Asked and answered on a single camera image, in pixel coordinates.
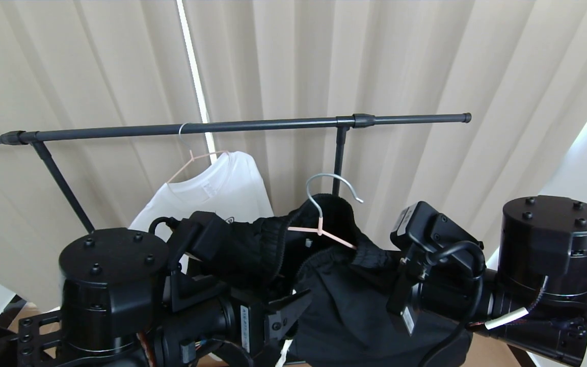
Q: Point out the white printed t-shirt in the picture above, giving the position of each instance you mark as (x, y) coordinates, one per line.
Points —
(222, 193)

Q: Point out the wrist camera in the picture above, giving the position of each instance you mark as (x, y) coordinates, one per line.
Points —
(196, 239)
(426, 229)

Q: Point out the black clothes rack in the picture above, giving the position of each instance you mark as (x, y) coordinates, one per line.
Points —
(273, 123)

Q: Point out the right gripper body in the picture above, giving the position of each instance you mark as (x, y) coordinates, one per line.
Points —
(446, 300)

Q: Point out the pink clothes hanger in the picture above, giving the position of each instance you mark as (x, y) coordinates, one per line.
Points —
(192, 158)
(319, 232)

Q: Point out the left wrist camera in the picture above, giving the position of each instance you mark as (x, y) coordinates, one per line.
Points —
(196, 239)

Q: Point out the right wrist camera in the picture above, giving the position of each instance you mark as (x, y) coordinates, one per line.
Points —
(426, 229)

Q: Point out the black garment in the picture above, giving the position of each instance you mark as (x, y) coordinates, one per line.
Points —
(354, 306)

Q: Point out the beige curtain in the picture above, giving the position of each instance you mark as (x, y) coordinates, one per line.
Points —
(426, 51)

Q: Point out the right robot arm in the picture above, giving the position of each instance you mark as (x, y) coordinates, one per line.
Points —
(553, 244)

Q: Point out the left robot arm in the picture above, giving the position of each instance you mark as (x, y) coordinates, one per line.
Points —
(110, 285)

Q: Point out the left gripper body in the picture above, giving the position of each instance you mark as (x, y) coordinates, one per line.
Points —
(212, 326)

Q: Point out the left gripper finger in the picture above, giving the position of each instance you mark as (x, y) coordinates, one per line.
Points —
(288, 313)

